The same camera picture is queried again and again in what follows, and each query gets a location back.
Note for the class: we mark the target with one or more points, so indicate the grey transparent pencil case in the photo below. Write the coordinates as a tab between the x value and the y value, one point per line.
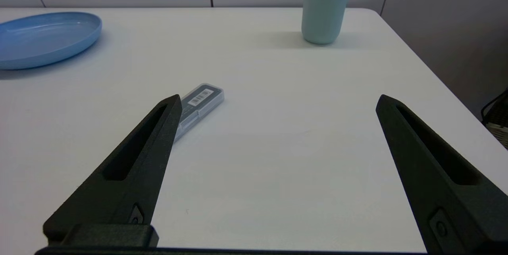
202	98

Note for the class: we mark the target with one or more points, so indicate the grey background crate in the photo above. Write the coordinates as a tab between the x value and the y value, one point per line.
501	122

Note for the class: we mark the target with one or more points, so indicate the blue round plate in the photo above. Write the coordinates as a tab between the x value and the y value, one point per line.
43	41

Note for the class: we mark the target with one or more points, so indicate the teal plastic cup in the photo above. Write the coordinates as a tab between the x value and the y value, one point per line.
325	9

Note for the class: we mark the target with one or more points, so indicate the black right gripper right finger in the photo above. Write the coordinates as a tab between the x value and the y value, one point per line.
444	199

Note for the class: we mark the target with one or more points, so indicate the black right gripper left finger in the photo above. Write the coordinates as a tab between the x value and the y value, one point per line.
139	183

